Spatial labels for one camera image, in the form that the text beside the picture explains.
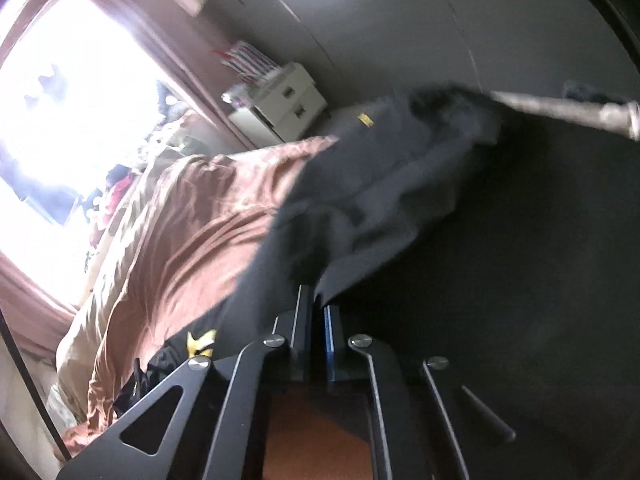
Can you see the rust orange bed sheet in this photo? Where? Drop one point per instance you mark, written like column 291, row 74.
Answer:
column 200, row 240

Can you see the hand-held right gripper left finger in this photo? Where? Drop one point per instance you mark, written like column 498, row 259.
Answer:
column 304, row 327

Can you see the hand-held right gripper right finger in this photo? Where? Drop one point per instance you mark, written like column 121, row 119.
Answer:
column 330, row 342

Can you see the black cloth with yellow print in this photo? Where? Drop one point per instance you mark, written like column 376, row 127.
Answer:
column 167, row 365

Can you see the grey metal rod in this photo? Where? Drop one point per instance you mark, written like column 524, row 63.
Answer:
column 570, row 110

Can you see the bright window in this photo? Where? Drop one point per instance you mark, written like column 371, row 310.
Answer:
column 65, row 125

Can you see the large black garment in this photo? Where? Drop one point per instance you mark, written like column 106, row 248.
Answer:
column 380, row 185

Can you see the beige duvet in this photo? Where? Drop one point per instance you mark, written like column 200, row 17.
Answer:
column 100, row 320

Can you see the white drawer cabinet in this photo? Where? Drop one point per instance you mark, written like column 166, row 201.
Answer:
column 280, row 105

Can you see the toys on windowsill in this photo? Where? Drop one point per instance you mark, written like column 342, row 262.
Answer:
column 112, row 200

